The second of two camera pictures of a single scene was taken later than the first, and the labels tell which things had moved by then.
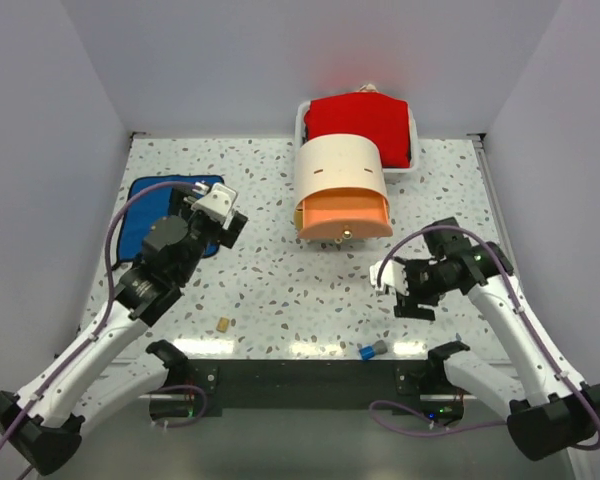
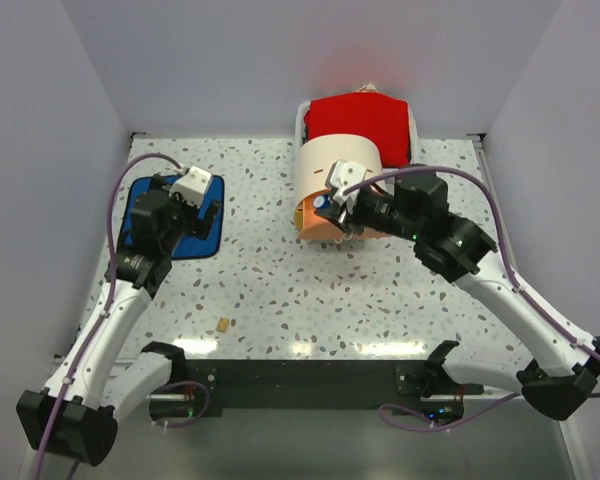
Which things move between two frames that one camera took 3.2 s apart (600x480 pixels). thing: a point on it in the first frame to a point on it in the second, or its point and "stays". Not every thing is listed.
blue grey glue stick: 367,352 to 321,201
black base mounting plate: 309,383 stays
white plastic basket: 299,131 stays
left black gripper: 227,236 to 201,228
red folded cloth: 383,118 stays
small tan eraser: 223,324 stays
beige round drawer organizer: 341,189 stays
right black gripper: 406,306 to 353,218
